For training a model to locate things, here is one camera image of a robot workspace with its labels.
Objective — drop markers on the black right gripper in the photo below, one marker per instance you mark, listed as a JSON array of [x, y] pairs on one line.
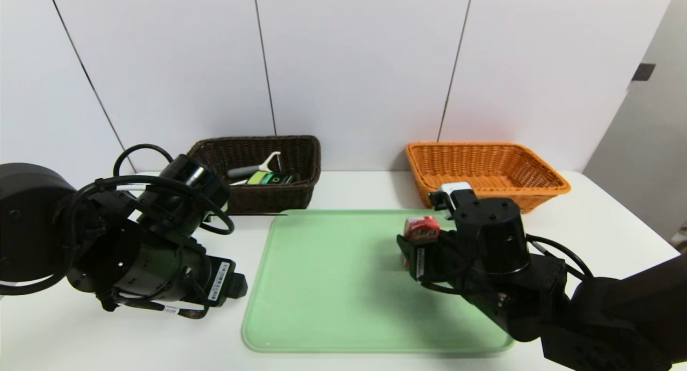
[[418, 260]]

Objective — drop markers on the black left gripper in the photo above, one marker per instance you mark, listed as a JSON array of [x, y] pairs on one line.
[[219, 281]]

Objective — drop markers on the red cartoon milk carton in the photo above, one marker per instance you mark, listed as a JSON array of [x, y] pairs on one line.
[[422, 228]]

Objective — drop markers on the white pen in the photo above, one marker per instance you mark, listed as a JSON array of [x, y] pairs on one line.
[[238, 183]]

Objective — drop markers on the black pump bottle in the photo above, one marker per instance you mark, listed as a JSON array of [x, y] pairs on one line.
[[275, 179]]

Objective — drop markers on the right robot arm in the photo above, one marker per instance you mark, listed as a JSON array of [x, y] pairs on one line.
[[563, 296]]

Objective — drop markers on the dark brown wicker basket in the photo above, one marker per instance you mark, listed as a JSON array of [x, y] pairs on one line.
[[268, 196]]

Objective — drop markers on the orange wicker basket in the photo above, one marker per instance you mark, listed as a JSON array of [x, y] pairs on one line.
[[499, 167]]

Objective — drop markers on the light green plastic tray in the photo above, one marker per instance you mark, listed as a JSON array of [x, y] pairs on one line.
[[333, 285]]

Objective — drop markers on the dark square wall fixture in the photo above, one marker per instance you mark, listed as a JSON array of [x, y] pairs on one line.
[[643, 72]]

